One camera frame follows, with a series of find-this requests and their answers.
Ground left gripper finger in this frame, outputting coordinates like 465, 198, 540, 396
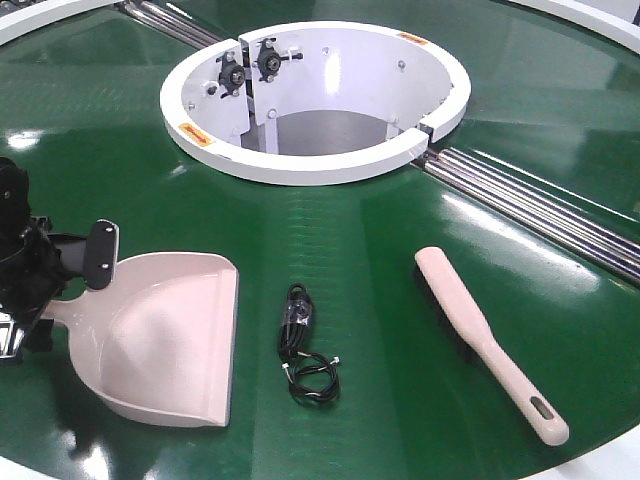
0, 313, 25, 365
82, 219, 119, 290

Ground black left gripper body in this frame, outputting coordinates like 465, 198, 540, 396
1, 216, 86, 352

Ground pink plastic dustpan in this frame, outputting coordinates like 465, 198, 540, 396
43, 252, 239, 427

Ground black cable bundle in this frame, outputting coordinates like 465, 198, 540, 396
277, 282, 343, 408

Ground pink hand brush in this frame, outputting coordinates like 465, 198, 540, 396
414, 246, 570, 446

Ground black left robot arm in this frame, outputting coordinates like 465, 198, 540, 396
1, 157, 119, 365

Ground orange warning label front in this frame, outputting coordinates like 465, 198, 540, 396
179, 122, 213, 147

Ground orange warning label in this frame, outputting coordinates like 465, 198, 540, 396
179, 122, 213, 147
397, 32, 429, 46

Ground black bearing left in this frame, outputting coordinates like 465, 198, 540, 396
216, 51, 246, 98

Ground black bearing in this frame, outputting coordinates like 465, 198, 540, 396
216, 51, 246, 98
254, 37, 304, 83

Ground chrome rollers top left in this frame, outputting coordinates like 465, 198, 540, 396
117, 1, 223, 49

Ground chrome rollers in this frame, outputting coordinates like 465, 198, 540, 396
413, 148, 639, 286
117, 1, 223, 49

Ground white outer rim left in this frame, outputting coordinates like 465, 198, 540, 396
0, 0, 116, 45

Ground white rim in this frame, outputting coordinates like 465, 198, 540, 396
514, 0, 639, 54
0, 0, 116, 45

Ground black bearing right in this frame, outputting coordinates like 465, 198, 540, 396
254, 37, 304, 83

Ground orange warning label rear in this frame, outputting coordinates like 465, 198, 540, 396
397, 32, 429, 46

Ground chrome rollers right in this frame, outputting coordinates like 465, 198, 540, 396
413, 148, 639, 286

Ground white outer rim right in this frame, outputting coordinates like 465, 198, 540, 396
514, 0, 639, 54

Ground white inner conveyor ring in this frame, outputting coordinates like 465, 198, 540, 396
159, 20, 473, 187

